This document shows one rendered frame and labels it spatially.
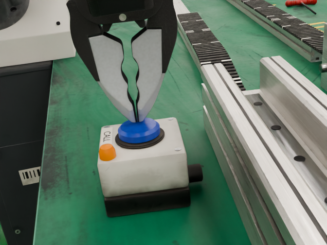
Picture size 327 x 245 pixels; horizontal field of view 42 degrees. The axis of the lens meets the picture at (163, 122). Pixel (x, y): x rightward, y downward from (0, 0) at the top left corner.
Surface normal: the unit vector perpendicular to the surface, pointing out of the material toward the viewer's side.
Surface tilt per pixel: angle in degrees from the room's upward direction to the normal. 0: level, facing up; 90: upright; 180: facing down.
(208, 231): 0
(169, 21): 90
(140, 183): 90
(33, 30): 42
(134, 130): 3
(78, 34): 90
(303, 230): 0
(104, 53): 90
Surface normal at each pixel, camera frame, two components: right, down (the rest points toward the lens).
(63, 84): -0.10, -0.90
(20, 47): 0.15, 0.41
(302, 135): -0.99, 0.13
